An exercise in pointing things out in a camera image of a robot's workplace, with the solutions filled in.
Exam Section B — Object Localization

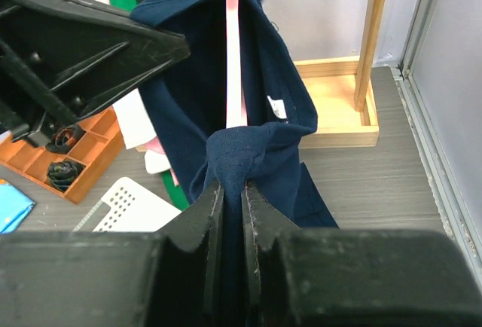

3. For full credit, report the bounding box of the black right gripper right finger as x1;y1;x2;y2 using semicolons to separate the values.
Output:
242;183;481;326

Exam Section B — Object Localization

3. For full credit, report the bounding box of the white t shirt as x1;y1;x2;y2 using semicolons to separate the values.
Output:
67;0;174;176

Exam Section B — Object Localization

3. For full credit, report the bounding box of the blue folded cloth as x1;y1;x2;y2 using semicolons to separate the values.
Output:
0;179;36;234

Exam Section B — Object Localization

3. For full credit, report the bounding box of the wooden clothes rack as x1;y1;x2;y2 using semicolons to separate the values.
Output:
37;0;392;149

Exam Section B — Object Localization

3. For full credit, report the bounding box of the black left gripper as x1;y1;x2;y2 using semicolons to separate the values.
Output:
1;0;190;148

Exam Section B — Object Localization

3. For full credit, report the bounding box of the orange wooden compartment tray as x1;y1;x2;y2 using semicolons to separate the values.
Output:
1;108;124;204

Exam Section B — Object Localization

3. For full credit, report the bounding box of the pink plastic hanger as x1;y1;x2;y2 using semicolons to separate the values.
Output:
225;0;247;128

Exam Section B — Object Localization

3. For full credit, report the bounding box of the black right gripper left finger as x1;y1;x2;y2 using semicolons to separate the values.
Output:
1;182;224;326

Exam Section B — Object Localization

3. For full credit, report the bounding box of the dark rolled sock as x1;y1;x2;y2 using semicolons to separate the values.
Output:
46;159;85;193
45;124;86;154

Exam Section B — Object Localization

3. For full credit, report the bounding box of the navy blue t shirt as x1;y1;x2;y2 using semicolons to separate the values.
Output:
131;0;335;326

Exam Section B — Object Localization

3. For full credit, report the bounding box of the white plastic basket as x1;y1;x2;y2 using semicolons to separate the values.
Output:
74;177;181;233

